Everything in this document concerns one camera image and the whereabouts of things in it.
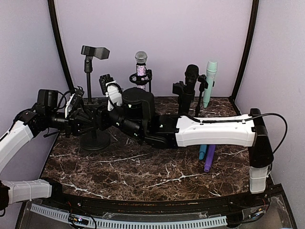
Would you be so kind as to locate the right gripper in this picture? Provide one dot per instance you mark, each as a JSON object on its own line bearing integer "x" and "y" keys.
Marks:
{"x": 101, "y": 122}

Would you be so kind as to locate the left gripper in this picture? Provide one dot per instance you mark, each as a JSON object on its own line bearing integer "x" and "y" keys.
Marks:
{"x": 74, "y": 122}

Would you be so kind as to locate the black round-base stand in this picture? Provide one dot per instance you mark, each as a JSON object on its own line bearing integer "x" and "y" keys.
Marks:
{"x": 97, "y": 140}
{"x": 202, "y": 80}

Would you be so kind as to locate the blue microphone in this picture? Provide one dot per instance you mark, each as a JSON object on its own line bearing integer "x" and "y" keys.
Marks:
{"x": 202, "y": 151}

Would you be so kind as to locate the purple microphone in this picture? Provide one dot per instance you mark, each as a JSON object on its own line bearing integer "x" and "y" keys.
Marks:
{"x": 209, "y": 158}

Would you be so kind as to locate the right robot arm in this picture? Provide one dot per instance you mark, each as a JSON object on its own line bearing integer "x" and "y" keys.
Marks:
{"x": 133, "y": 112}

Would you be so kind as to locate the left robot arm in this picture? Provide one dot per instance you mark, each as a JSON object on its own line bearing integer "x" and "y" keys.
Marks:
{"x": 46, "y": 113}

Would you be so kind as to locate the silver glitter microphone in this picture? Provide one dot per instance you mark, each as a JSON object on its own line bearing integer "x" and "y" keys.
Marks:
{"x": 141, "y": 71}

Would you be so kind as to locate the black round-base stand clamp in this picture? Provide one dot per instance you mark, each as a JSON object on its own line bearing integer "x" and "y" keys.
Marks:
{"x": 185, "y": 94}

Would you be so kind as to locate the mint green microphone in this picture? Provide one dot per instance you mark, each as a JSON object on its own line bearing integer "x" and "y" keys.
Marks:
{"x": 211, "y": 71}

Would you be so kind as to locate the green circuit board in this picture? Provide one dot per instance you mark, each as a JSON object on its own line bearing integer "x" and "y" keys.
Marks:
{"x": 77, "y": 220}

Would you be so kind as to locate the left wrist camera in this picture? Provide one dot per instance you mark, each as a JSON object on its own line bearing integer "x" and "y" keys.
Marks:
{"x": 73, "y": 102}

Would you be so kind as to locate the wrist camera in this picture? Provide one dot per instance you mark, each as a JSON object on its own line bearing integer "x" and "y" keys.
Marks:
{"x": 111, "y": 90}
{"x": 73, "y": 102}

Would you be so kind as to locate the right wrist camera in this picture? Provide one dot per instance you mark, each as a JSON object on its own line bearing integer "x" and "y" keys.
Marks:
{"x": 111, "y": 90}

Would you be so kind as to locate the black tripod shock-mount stand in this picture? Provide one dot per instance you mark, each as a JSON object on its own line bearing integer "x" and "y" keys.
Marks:
{"x": 142, "y": 85}

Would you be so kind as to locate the left black frame post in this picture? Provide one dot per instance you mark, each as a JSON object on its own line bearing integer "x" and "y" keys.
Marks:
{"x": 59, "y": 45}

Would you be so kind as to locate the black frame post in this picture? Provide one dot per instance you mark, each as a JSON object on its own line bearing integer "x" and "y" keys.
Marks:
{"x": 59, "y": 45}
{"x": 246, "y": 52}

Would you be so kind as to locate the white slotted cable duct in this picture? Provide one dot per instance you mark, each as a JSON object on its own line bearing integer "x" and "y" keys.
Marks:
{"x": 123, "y": 221}

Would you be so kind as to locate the right black frame post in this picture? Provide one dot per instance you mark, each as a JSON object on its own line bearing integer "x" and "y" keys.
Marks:
{"x": 246, "y": 52}

